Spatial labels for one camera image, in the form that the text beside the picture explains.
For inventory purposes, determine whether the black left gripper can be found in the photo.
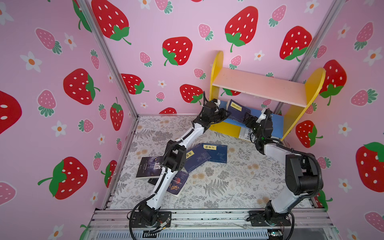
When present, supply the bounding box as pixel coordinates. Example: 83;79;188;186
207;108;230;124

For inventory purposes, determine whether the navy book yellow label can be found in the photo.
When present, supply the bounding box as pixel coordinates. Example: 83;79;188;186
184;144;211;174
226;100;251;123

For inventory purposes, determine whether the white book black spanish text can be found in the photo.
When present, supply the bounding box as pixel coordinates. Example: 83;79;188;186
239;127;256;142

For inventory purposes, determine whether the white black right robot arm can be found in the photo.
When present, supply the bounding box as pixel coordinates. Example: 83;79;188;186
244;109;324;225

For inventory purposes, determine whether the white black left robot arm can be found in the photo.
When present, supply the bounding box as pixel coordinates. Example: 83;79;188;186
130;99;230;227

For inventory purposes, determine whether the yellow pink blue bookshelf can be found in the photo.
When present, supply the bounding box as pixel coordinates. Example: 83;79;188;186
209;51;326;140

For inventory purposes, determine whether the dark book orange calligraphy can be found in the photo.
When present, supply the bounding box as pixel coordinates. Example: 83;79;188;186
147;169;190;198

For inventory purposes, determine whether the black book white chinese title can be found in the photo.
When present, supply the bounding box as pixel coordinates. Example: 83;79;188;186
136;156;162;179

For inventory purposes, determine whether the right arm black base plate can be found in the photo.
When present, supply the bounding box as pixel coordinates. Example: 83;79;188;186
246;211;292;227

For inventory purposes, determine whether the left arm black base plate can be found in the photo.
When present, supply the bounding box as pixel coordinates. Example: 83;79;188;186
130;211;172;228

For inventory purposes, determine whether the aluminium front rail frame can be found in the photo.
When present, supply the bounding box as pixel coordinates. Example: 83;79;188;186
83;209;341;240

